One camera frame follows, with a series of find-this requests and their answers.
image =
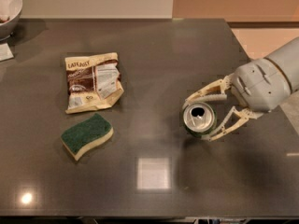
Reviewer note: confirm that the green soda can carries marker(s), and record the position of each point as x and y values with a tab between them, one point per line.
199	118

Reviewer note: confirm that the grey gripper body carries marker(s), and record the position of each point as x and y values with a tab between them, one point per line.
261	84

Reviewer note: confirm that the white bowl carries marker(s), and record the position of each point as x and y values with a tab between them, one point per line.
10	11

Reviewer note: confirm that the white paper card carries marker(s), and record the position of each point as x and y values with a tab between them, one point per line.
5	52

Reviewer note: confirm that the green and yellow sponge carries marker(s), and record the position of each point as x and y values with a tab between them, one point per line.
86	135

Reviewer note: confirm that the brown and cream snack bag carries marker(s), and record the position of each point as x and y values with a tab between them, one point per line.
93	82

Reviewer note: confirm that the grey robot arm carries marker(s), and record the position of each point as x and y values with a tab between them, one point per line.
286	59

